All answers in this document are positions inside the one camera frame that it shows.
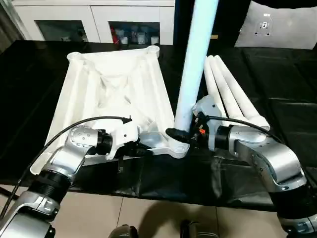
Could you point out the grey printed cushion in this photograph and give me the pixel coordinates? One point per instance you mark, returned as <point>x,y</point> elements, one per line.
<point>284,29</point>

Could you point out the black padded work mat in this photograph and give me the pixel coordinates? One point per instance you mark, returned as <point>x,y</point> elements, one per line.
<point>284,86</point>

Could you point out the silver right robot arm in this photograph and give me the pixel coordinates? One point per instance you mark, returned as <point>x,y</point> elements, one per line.
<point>272,153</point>

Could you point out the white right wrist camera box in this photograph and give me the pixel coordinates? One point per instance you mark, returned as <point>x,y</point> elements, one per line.
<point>209,105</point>

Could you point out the red bottle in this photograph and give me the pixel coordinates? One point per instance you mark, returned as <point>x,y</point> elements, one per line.
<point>115,36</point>

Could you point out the white plastic table leg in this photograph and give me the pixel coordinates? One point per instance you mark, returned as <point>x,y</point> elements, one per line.
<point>223,84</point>
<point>237,89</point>
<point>195,62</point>
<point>209,84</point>

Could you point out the white plastic table top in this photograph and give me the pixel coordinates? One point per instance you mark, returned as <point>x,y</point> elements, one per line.
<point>81,99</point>

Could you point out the small white figurine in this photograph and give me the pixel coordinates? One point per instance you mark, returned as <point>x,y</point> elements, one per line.
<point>66,39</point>

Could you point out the small white jar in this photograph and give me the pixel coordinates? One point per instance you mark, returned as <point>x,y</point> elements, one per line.
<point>154,40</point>
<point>124,40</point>

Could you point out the white glass-door cabinet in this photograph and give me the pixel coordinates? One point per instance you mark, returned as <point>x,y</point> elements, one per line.
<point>94,12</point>

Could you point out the patterned white jar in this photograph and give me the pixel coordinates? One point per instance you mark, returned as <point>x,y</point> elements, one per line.
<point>141,38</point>

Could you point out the black cabinet with gold label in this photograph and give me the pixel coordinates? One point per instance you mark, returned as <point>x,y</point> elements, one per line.
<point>183,24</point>

